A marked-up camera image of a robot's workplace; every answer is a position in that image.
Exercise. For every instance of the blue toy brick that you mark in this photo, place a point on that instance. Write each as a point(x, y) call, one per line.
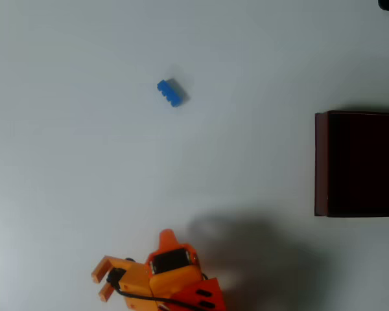
point(172, 92)

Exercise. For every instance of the dark brown box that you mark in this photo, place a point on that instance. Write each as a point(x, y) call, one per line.
point(363, 165)

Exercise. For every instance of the light orange camera mount bracket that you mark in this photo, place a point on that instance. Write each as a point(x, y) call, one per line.
point(136, 278)

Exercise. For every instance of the small black camera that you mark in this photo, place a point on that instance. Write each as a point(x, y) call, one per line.
point(114, 277)

